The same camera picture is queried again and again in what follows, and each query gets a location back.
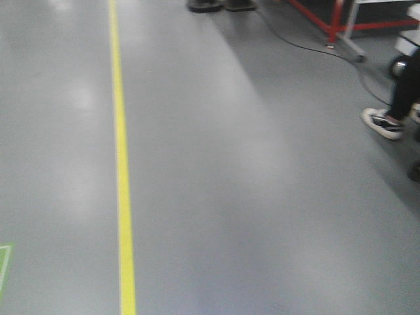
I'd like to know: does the black rubber base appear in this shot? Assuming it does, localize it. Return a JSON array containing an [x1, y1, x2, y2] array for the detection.
[[224, 0, 257, 12], [186, 0, 223, 13]]

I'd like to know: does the yellow floor line tape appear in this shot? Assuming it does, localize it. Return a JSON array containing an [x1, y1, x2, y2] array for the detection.
[[108, 1, 137, 314]]

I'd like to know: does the black white sneaker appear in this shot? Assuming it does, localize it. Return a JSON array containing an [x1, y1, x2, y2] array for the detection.
[[361, 108, 404, 140]]

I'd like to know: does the standing person black leg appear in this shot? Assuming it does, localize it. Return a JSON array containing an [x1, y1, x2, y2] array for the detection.
[[387, 49, 419, 121]]

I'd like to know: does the green footprint floor sticker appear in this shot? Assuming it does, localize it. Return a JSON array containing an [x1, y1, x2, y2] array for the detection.
[[0, 243, 14, 299]]

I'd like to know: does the black floor cable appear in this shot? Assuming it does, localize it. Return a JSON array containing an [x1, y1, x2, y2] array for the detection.
[[255, 9, 393, 106]]

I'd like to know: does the red metal frame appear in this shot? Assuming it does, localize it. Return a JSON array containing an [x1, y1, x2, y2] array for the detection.
[[287, 0, 419, 47]]

